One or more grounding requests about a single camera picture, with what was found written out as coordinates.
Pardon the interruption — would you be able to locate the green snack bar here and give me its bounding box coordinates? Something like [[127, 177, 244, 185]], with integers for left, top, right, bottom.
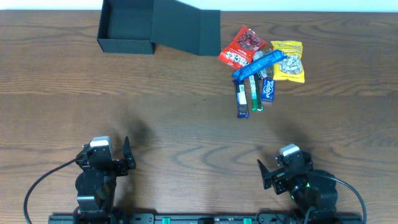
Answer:
[[249, 75, 264, 111]]

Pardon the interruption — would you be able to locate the blue snack bar wrapper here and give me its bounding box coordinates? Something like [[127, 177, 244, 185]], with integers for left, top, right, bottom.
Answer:
[[231, 50, 287, 82]]

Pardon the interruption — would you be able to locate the red Hacks candy bag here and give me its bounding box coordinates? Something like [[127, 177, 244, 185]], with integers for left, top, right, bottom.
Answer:
[[218, 26, 267, 70]]

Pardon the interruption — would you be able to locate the black gift box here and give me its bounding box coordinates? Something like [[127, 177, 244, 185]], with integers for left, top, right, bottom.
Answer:
[[97, 0, 221, 56]]

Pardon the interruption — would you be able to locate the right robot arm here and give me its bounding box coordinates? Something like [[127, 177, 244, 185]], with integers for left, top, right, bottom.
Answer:
[[257, 151, 338, 223]]

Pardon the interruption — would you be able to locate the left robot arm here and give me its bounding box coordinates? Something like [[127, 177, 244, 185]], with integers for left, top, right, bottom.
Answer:
[[75, 136, 136, 217]]

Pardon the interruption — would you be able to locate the blue Eclipse gum pack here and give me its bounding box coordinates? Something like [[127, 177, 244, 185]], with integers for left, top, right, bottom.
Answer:
[[261, 78, 275, 103]]

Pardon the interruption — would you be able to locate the dark blue chocolate bar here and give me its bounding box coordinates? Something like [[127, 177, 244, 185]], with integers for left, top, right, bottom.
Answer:
[[233, 80, 249, 119]]

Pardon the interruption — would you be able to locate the clear trail mix packet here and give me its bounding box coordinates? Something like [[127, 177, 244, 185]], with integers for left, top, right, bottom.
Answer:
[[253, 49, 274, 80]]

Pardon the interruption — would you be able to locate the yellow nut snack bag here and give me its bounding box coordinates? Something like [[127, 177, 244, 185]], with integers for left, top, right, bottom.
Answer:
[[271, 40, 305, 83]]

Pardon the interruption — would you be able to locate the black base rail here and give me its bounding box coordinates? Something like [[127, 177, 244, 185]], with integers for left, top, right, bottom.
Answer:
[[48, 212, 363, 224]]

